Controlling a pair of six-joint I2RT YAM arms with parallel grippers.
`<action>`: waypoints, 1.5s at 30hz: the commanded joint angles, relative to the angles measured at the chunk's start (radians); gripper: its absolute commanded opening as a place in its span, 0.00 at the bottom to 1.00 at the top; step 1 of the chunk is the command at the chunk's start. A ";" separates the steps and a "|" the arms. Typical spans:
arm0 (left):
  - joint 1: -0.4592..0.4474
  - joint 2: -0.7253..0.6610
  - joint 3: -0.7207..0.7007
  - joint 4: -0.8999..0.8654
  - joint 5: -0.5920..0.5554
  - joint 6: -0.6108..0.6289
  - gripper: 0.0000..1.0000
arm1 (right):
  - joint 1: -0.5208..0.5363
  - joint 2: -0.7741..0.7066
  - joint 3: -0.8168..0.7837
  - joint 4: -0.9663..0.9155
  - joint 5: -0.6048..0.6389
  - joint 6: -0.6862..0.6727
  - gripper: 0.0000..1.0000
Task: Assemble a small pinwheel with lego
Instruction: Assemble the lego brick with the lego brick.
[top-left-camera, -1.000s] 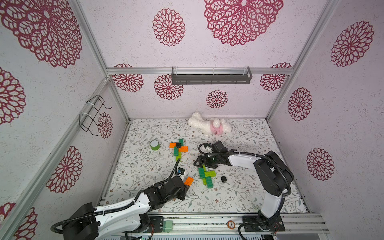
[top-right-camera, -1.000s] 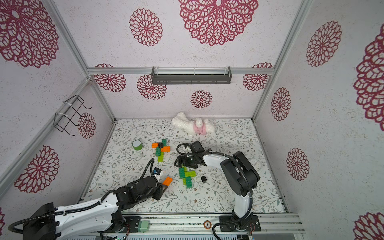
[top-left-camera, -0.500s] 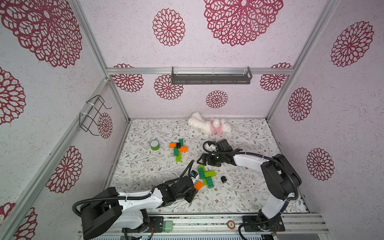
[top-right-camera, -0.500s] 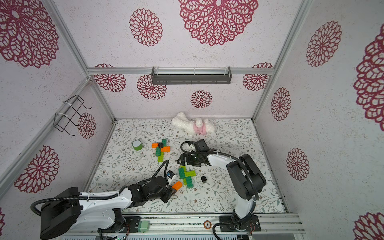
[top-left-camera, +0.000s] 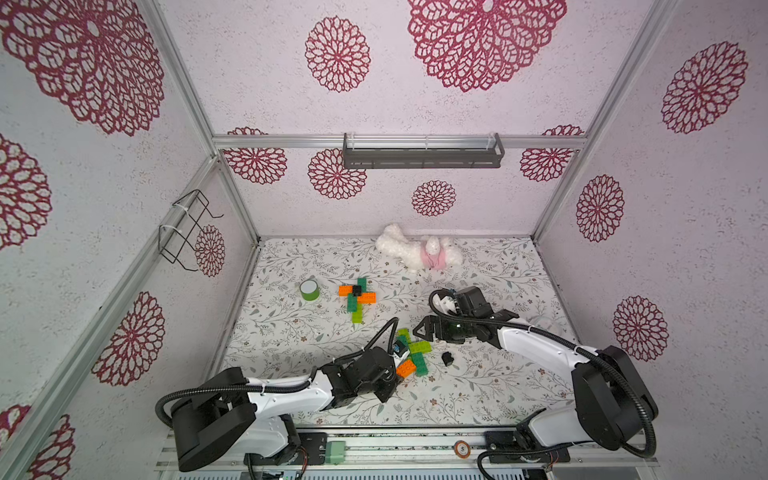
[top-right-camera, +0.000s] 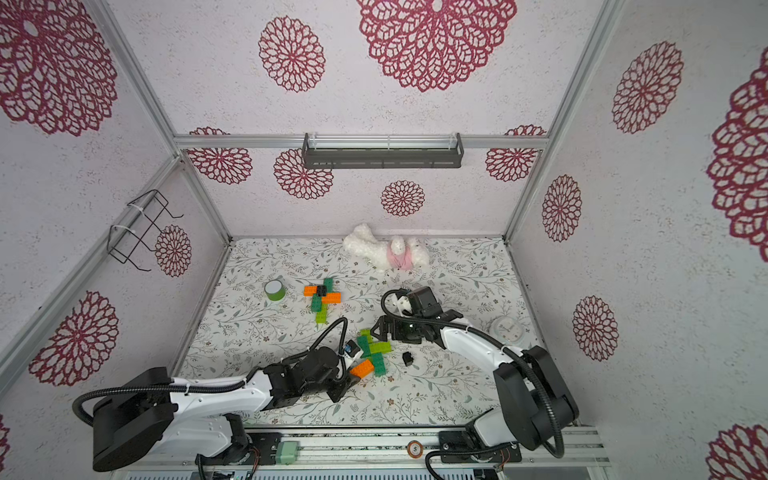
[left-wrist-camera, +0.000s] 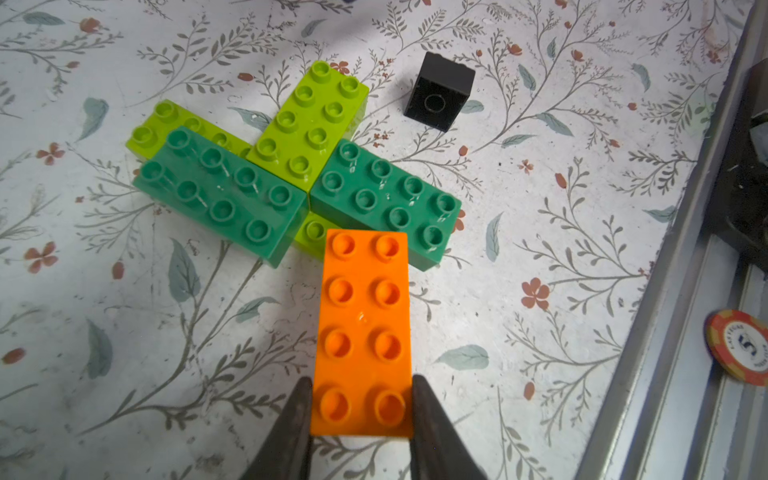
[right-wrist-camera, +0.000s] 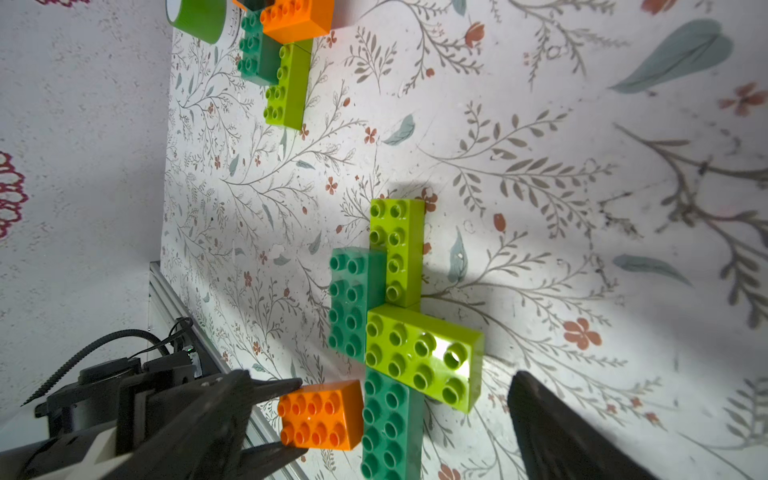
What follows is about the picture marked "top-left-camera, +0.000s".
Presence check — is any green tape roll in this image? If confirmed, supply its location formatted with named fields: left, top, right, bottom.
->
left=299, top=279, right=320, bottom=302

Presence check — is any white pink plush toy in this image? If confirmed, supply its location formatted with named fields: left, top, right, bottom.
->
left=375, top=224, right=464, bottom=271

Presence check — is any green connector block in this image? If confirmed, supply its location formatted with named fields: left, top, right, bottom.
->
left=325, top=441, right=347, bottom=465

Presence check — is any metal base rail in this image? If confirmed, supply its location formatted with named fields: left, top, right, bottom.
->
left=188, top=426, right=665, bottom=479

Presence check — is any dark green lego brick front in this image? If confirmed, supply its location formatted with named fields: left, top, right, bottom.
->
left=347, top=294, right=358, bottom=313

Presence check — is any dark green lego brick back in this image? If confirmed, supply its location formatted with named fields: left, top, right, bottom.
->
left=409, top=353, right=428, bottom=377

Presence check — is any long lime green lego brick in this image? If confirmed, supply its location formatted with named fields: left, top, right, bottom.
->
left=351, top=306, right=363, bottom=324

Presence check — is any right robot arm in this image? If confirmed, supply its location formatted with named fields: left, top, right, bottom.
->
left=415, top=287, right=659, bottom=461

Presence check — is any lime lego brick back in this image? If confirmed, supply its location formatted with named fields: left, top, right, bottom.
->
left=409, top=341, right=432, bottom=354

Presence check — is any black wall shelf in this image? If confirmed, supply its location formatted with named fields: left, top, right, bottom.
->
left=342, top=134, right=506, bottom=170

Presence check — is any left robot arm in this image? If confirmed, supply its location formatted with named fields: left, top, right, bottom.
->
left=154, top=317, right=407, bottom=472

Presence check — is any black wire wall rack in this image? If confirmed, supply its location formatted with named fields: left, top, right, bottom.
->
left=156, top=189, right=223, bottom=272

